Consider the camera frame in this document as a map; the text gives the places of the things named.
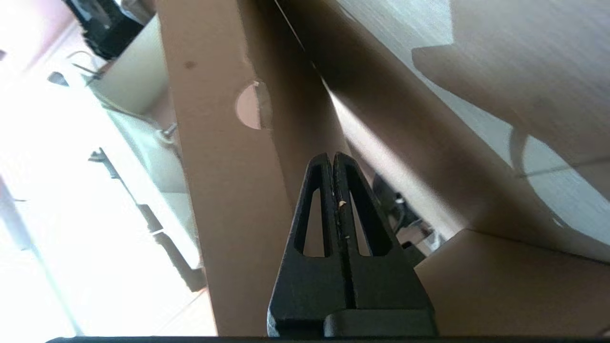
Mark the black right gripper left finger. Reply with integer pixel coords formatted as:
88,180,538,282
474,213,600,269
267,152,354,336

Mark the black background equipment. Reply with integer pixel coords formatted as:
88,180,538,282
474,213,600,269
64,0,144,61

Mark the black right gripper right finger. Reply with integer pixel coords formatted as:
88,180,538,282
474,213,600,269
333,152,437,319

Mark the brown cardboard shoe box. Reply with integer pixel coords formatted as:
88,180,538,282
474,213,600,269
156,0,610,336

